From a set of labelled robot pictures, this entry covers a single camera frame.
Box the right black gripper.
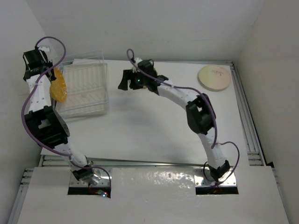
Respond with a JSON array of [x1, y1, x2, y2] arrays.
[[119, 69, 148, 90]]

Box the green polka dot plate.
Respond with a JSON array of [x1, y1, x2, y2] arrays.
[[144, 68, 159, 91]]

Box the orange plate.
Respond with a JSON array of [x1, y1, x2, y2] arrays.
[[50, 67, 67, 103]]

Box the clear plastic dish rack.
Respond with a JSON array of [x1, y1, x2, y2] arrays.
[[55, 50, 109, 119]]

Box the cream and green plate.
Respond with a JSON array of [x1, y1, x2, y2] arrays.
[[198, 65, 231, 91]]

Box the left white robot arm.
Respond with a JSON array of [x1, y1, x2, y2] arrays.
[[21, 47, 87, 170]]

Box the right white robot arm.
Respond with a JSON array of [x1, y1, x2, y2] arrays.
[[118, 58, 230, 182]]

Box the small green circuit board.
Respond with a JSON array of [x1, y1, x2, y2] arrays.
[[97, 189, 108, 197]]

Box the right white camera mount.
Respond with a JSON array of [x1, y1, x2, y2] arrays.
[[132, 57, 154, 72]]

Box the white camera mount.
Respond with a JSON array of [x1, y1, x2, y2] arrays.
[[38, 45, 52, 61], [132, 57, 154, 72]]

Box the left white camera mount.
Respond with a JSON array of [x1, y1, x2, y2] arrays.
[[38, 45, 52, 61]]

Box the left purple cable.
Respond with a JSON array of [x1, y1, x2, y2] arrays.
[[21, 36, 112, 187]]

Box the purple cable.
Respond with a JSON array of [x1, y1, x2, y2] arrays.
[[126, 48, 241, 187], [21, 36, 112, 187]]

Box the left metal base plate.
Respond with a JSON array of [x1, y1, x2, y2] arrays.
[[69, 169, 110, 188]]

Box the metal base plate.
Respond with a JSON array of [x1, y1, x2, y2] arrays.
[[194, 167, 237, 187], [69, 169, 110, 188]]

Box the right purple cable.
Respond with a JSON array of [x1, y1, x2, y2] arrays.
[[126, 48, 241, 187]]

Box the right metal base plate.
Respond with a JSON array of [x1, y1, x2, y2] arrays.
[[194, 167, 237, 187]]

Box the aluminium frame rail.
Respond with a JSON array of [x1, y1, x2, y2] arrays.
[[230, 63, 266, 166]]

